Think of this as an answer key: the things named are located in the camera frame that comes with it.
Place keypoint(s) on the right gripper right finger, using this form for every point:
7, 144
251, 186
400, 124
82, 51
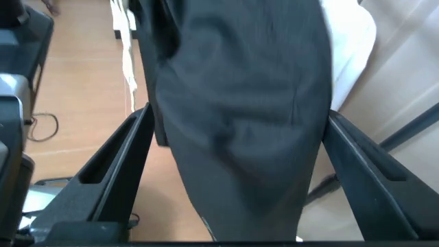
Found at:
387, 199

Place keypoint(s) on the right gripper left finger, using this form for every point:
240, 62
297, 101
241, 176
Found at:
103, 199

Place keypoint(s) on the white printed shirt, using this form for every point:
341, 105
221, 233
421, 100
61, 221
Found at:
350, 41

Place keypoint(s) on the black garment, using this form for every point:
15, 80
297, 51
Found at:
240, 103

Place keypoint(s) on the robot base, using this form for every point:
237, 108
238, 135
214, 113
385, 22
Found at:
13, 137

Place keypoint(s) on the black clothes rack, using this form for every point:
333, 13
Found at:
408, 130

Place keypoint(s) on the beige curtain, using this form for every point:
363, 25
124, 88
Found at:
404, 68

